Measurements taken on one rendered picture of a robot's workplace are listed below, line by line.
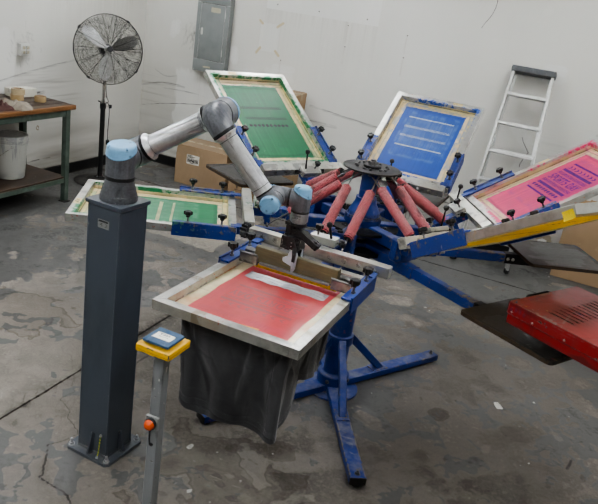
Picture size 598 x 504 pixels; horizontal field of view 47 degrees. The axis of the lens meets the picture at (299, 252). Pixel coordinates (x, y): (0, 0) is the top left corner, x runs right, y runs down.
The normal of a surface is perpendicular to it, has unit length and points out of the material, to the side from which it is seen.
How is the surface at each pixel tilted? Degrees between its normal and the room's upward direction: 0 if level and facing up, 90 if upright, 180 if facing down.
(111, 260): 90
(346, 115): 90
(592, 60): 90
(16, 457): 0
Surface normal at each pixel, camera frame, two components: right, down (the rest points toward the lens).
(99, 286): -0.46, 0.25
